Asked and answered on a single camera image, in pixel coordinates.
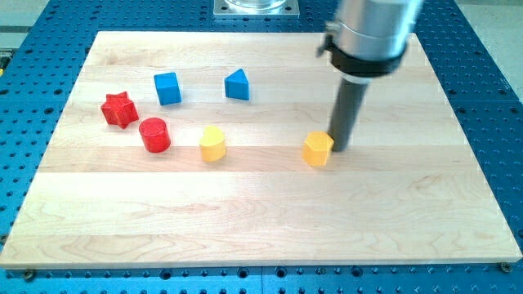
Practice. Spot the yellow heart block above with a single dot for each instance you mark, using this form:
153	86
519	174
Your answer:
212	144

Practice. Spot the red cylinder block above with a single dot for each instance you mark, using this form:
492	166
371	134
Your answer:
154	134

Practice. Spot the light wooden board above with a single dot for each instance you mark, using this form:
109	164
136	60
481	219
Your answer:
407	191

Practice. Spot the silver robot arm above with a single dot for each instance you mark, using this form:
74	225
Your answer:
367	39

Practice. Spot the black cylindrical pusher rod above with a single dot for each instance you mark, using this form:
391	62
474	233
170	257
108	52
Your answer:
345	111

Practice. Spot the blue triangle block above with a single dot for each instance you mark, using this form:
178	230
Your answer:
237	85

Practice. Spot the red star block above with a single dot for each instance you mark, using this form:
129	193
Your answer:
119	110

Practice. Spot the yellow hexagon block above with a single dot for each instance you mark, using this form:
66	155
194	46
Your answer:
317	148

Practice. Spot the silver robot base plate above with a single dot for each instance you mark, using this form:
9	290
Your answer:
230	9

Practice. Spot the blue perforated metal base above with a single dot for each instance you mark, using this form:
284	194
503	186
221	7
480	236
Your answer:
475	47

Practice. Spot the blue cube block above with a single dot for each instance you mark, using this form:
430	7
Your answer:
167	88

